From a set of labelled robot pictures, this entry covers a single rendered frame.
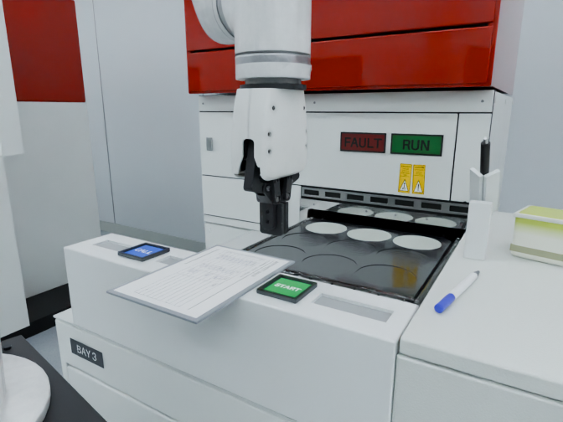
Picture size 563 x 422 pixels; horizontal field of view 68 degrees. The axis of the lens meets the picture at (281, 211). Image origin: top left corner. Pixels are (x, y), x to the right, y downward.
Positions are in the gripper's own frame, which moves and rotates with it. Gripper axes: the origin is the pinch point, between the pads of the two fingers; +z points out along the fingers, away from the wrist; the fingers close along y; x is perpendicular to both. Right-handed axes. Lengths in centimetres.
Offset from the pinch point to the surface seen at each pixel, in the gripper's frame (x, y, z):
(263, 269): -4.1, -3.6, 8.8
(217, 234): -58, -58, 26
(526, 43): 16, -206, -44
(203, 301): -4.5, 8.4, 8.8
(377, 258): 2.8, -32.8, 15.2
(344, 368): 11.8, 4.8, 13.9
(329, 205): -18, -57, 12
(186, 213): -218, -206, 72
